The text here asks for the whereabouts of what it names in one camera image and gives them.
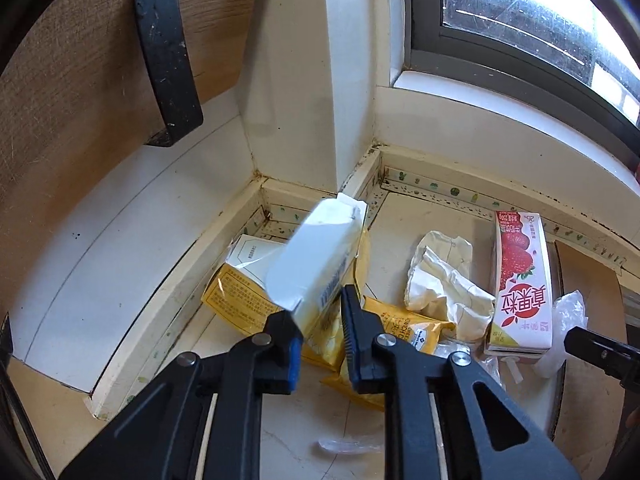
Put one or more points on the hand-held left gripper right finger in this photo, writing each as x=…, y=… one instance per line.
x=352, y=345

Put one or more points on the crumpled white paper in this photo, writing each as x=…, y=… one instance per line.
x=440, y=285

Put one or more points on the flat yellow packet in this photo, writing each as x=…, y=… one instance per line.
x=235, y=300

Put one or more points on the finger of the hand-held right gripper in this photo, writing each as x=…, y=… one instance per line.
x=610, y=357

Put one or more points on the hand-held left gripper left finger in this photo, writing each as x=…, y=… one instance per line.
x=295, y=365

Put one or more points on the brown cardboard sheet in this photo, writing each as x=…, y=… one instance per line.
x=592, y=280

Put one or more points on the yellow snack packet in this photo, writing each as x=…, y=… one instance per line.
x=405, y=327

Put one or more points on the black cutting board rack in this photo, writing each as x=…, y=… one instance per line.
x=167, y=70

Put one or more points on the clear plastic scrap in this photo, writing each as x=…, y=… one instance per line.
x=350, y=445

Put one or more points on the clear plastic bag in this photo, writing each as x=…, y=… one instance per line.
x=567, y=315

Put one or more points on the pink drink carton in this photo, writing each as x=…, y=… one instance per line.
x=520, y=280

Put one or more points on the dark framed window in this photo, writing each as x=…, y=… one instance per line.
x=500, y=10

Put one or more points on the white and yellow carton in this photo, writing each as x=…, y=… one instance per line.
x=315, y=265

